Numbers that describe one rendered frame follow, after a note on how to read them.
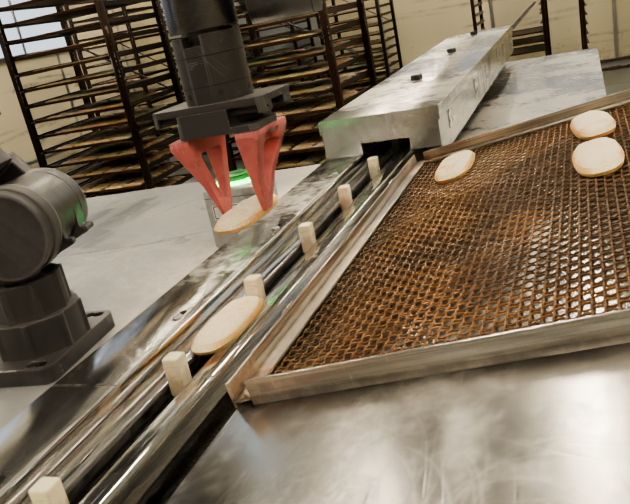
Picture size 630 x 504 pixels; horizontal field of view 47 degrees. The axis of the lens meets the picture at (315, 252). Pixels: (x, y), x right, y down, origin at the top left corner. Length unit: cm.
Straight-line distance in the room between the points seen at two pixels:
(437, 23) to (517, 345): 738
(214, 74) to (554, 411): 39
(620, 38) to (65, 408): 727
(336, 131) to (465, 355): 76
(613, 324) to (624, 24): 728
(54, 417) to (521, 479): 33
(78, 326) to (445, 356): 43
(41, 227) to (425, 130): 59
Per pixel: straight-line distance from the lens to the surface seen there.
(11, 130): 688
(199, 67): 59
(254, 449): 35
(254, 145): 58
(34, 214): 63
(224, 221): 61
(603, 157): 59
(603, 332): 33
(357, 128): 106
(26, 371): 68
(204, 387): 48
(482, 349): 34
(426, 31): 771
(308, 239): 75
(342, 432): 33
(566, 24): 758
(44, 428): 50
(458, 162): 72
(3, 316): 70
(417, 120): 104
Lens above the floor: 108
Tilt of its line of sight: 18 degrees down
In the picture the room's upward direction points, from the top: 12 degrees counter-clockwise
